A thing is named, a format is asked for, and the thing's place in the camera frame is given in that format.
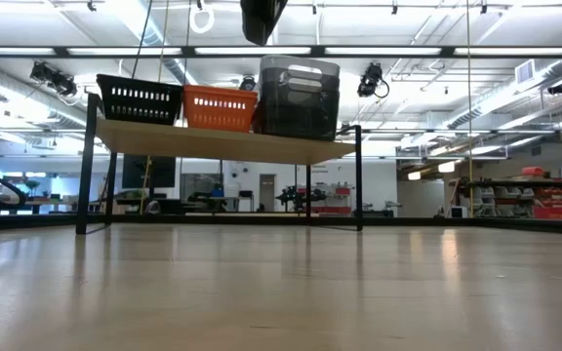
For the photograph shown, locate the round black ceiling lamp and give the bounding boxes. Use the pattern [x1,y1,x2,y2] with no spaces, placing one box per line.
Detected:
[238,74,259,93]

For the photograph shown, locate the red storage bin rack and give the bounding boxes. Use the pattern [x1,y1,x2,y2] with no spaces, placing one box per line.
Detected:
[456,165,562,221]

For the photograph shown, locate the yellow vertical cord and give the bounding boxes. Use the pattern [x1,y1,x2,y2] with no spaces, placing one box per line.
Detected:
[464,0,475,219]

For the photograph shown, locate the background desk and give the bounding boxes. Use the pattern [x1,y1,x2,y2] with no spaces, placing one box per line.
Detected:
[114,192,256,215]

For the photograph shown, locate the black hanging camera with cable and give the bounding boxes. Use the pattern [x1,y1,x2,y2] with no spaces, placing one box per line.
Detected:
[356,61,391,99]

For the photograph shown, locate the black overhead frame beam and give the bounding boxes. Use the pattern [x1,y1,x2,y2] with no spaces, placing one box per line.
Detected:
[0,44,562,59]

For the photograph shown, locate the grey door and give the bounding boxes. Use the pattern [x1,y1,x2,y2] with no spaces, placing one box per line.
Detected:
[259,173,277,213]

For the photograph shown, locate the wooden shelf with black legs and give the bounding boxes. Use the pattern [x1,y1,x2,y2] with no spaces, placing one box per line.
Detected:
[75,92,364,236]

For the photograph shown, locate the black aluminium table frame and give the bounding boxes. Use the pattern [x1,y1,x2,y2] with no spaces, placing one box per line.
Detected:
[0,212,562,238]

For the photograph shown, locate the white cable loop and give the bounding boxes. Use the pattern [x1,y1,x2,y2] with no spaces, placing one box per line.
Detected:
[188,0,216,35]

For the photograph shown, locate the black monitor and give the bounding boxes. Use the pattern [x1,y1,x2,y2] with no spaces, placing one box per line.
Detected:
[121,154,178,190]

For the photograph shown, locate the dark hanging cable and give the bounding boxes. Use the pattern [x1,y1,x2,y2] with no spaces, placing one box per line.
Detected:
[131,0,154,80]

